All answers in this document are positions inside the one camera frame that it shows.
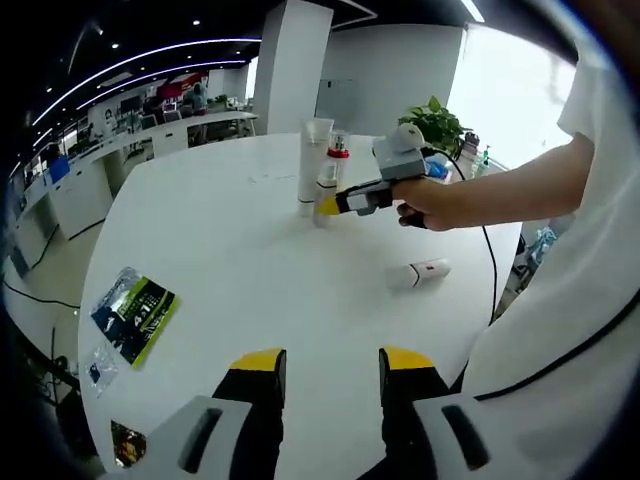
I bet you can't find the grey wall cabinet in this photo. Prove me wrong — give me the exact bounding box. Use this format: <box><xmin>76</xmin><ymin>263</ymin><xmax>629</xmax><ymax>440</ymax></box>
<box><xmin>321</xmin><ymin>78</ymin><xmax>357</xmax><ymax>120</ymax></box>

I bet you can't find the blue box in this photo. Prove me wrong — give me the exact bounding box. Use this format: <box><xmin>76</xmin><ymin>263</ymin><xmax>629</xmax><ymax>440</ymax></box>
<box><xmin>46</xmin><ymin>153</ymin><xmax>71</xmax><ymax>185</ymax></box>

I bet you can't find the grey lid water bottle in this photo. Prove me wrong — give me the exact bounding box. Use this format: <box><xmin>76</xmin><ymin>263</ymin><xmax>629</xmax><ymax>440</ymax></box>
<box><xmin>460</xmin><ymin>130</ymin><xmax>482</xmax><ymax>180</ymax></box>

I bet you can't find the long white office desk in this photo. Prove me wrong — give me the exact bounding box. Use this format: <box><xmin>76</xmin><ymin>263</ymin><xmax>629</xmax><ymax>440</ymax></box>
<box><xmin>14</xmin><ymin>109</ymin><xmax>260</xmax><ymax>266</ymax></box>

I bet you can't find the small clear bag black item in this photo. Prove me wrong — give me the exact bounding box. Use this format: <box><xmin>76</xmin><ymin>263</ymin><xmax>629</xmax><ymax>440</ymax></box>
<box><xmin>81</xmin><ymin>343</ymin><xmax>122</xmax><ymax>400</ymax></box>

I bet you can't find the gold foil packet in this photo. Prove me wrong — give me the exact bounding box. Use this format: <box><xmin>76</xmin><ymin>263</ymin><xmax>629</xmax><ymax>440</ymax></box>
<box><xmin>109</xmin><ymin>418</ymin><xmax>150</xmax><ymax>470</ymax></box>

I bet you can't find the person's right hand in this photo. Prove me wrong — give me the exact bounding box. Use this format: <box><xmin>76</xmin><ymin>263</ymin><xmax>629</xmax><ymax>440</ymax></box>
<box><xmin>396</xmin><ymin>174</ymin><xmax>469</xmax><ymax>233</ymax></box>

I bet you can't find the green black packet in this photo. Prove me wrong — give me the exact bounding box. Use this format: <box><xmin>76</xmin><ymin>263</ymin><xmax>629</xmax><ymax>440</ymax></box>
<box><xmin>89</xmin><ymin>266</ymin><xmax>180</xmax><ymax>371</ymax></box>

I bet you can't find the white skincare tube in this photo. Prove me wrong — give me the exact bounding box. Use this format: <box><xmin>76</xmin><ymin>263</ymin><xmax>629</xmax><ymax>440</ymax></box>
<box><xmin>298</xmin><ymin>118</ymin><xmax>335</xmax><ymax>217</ymax></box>

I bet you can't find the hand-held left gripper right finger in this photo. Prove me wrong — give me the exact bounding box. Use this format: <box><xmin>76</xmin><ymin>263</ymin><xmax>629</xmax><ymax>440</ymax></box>
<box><xmin>377</xmin><ymin>345</ymin><xmax>529</xmax><ymax>474</ymax></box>

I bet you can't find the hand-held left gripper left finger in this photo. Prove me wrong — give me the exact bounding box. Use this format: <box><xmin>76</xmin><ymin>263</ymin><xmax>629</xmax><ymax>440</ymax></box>
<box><xmin>99</xmin><ymin>347</ymin><xmax>289</xmax><ymax>480</ymax></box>

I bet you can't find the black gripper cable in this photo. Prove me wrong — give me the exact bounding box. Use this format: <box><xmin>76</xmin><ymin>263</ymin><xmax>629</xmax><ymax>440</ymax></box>
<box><xmin>422</xmin><ymin>144</ymin><xmax>501</xmax><ymax>325</ymax></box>

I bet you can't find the green potted plant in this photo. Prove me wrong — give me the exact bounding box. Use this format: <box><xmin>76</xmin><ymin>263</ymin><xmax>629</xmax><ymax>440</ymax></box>
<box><xmin>397</xmin><ymin>94</ymin><xmax>472</xmax><ymax>157</ymax></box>

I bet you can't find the white skincare bottle red label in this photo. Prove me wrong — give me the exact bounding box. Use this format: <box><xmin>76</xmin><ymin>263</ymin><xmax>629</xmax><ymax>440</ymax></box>
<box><xmin>383</xmin><ymin>257</ymin><xmax>452</xmax><ymax>292</ymax></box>
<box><xmin>313</xmin><ymin>166</ymin><xmax>342</xmax><ymax>229</ymax></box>

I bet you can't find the blue plastic packet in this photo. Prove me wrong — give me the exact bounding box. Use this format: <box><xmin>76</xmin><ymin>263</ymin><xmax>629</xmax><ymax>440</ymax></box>
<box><xmin>425</xmin><ymin>153</ymin><xmax>455</xmax><ymax>182</ymax></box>

